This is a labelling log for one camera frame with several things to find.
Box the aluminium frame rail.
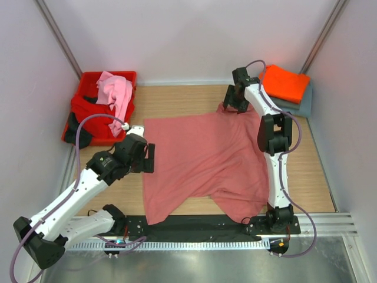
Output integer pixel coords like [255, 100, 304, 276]
[34, 0, 82, 79]

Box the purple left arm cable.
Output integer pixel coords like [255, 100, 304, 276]
[9, 114, 147, 283]

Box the slotted white cable duct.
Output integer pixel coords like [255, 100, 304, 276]
[69, 239, 270, 252]

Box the light pink t-shirt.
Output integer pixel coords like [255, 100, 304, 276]
[96, 71, 133, 137]

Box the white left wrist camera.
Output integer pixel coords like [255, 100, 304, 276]
[121, 123, 145, 138]

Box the black t-shirt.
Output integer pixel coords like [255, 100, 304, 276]
[63, 112, 92, 149]

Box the folded grey t-shirt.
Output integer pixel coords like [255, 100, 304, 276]
[270, 97, 300, 110]

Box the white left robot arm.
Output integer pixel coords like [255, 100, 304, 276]
[13, 126, 155, 270]

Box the folded blue-grey t-shirt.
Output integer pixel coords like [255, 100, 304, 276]
[282, 82, 313, 118]

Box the dusty rose t-shirt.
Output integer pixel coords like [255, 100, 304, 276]
[143, 106, 269, 225]

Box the red plastic bin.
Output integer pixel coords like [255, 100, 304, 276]
[62, 71, 137, 146]

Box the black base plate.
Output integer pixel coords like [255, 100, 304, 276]
[100, 215, 301, 243]

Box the folded orange t-shirt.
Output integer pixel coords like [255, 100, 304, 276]
[259, 65, 310, 104]

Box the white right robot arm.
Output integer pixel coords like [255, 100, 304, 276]
[223, 67, 294, 233]

